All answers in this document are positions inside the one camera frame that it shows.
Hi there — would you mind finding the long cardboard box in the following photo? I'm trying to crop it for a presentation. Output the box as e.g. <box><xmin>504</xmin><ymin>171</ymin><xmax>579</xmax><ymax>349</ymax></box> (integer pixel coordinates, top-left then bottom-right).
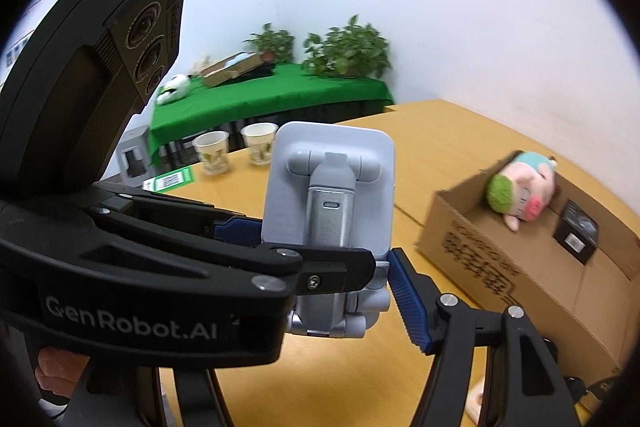
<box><xmin>415</xmin><ymin>157</ymin><xmax>640</xmax><ymax>388</ymax></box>

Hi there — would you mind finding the person's left hand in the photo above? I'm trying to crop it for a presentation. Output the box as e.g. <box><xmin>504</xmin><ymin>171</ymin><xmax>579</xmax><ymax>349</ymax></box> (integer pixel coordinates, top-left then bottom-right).
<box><xmin>36</xmin><ymin>346</ymin><xmax>92</xmax><ymax>405</ymax></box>

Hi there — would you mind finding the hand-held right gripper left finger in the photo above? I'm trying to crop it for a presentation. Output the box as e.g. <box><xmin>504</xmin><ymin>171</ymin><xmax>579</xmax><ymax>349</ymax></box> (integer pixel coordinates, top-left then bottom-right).
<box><xmin>172</xmin><ymin>366</ymin><xmax>231</xmax><ymax>427</ymax></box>

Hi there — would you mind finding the pink and teal plush toy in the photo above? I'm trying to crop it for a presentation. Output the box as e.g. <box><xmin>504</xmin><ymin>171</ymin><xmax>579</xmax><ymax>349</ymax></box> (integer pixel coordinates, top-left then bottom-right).
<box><xmin>486</xmin><ymin>150</ymin><xmax>559</xmax><ymax>233</ymax></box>

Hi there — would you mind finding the black and white plush toy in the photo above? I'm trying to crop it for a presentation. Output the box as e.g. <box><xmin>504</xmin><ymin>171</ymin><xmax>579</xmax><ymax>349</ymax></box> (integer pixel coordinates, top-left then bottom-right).
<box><xmin>156</xmin><ymin>75</ymin><xmax>192</xmax><ymax>105</ymax></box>

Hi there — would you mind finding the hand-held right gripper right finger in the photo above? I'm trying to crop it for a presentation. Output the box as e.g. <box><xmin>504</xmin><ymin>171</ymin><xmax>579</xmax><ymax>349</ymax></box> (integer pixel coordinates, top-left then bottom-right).
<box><xmin>388</xmin><ymin>248</ymin><xmax>587</xmax><ymax>427</ymax></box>

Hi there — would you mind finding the patterned paper cup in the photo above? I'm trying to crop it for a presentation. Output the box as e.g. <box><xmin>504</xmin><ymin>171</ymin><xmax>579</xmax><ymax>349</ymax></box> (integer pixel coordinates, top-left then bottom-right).
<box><xmin>192</xmin><ymin>131</ymin><xmax>231</xmax><ymax>176</ymax></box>
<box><xmin>240</xmin><ymin>122</ymin><xmax>279</xmax><ymax>168</ymax></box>

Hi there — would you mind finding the small cardboard box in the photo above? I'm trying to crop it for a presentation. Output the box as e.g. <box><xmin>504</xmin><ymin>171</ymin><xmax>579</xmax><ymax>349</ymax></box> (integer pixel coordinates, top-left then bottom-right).
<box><xmin>200</xmin><ymin>52</ymin><xmax>277</xmax><ymax>88</ymax></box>

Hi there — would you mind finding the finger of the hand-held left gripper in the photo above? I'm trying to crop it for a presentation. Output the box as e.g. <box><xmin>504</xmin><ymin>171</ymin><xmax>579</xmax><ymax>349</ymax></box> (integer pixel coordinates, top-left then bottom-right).
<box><xmin>92</xmin><ymin>181</ymin><xmax>266</xmax><ymax>249</ymax></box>
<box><xmin>50</xmin><ymin>211</ymin><xmax>377</xmax><ymax>297</ymax></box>

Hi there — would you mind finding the potted green plant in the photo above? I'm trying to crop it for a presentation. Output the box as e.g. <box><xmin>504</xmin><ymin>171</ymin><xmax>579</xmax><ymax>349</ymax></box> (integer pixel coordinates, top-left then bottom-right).
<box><xmin>243</xmin><ymin>23</ymin><xmax>296</xmax><ymax>66</ymax></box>
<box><xmin>302</xmin><ymin>14</ymin><xmax>392</xmax><ymax>80</ymax></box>

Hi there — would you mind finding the small black box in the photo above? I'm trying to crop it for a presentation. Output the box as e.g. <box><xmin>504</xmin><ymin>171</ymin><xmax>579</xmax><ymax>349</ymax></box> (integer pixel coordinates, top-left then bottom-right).
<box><xmin>552</xmin><ymin>200</ymin><xmax>599</xmax><ymax>265</ymax></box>

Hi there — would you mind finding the green printed card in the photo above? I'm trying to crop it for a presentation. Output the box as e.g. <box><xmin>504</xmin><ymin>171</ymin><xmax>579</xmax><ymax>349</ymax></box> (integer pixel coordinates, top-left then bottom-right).
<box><xmin>143</xmin><ymin>167</ymin><xmax>195</xmax><ymax>194</ymax></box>

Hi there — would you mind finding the grey phone stand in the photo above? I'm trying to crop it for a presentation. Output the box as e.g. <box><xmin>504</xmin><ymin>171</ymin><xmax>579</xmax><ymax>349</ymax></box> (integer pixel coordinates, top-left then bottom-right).
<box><xmin>261</xmin><ymin>122</ymin><xmax>396</xmax><ymax>340</ymax></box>

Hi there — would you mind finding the green tablecloth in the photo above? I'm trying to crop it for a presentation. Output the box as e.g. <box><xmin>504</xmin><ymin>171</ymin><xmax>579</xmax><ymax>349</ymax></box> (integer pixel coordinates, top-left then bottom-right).
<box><xmin>148</xmin><ymin>63</ymin><xmax>394</xmax><ymax>168</ymax></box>

